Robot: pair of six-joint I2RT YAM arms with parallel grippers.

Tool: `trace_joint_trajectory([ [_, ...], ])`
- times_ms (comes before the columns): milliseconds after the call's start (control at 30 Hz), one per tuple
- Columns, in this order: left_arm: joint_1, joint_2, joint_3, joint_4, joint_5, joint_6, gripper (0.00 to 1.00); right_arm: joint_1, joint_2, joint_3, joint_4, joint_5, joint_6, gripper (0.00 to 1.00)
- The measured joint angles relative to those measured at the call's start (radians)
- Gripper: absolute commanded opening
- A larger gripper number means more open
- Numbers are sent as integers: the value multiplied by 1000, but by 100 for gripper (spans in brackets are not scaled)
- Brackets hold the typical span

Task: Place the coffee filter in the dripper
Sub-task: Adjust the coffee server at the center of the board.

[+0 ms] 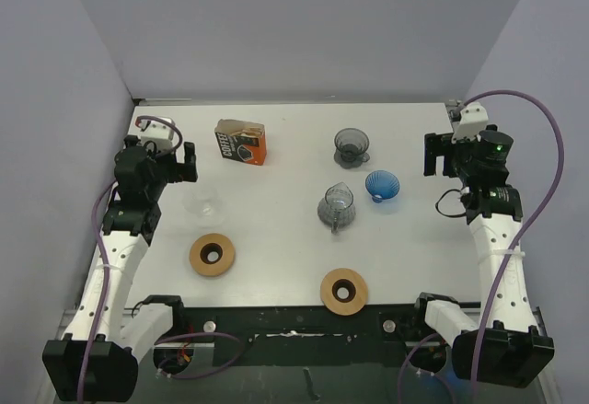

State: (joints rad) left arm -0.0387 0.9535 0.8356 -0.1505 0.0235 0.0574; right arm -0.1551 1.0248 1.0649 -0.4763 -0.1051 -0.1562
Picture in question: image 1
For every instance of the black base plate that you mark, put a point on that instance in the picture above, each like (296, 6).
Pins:
(292, 336)

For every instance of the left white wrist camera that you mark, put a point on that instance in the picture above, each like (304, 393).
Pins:
(156, 136)

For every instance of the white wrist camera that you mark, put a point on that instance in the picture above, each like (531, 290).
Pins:
(468, 122)
(156, 136)

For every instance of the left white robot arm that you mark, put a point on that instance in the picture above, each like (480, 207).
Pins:
(98, 356)

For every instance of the orange coffee filter box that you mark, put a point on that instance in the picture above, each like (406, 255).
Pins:
(241, 141)

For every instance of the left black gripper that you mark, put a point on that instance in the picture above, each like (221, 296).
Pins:
(181, 171)

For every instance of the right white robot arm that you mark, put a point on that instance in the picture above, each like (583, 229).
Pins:
(505, 346)

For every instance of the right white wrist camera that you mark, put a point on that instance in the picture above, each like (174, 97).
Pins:
(468, 122)

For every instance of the grey plastic dripper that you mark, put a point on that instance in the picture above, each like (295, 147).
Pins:
(351, 148)

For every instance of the blue plastic dripper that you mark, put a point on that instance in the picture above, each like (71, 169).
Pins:
(382, 185)

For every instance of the grey glass carafe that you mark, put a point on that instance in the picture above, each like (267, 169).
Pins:
(336, 209)

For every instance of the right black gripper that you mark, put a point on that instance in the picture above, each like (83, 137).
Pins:
(441, 144)

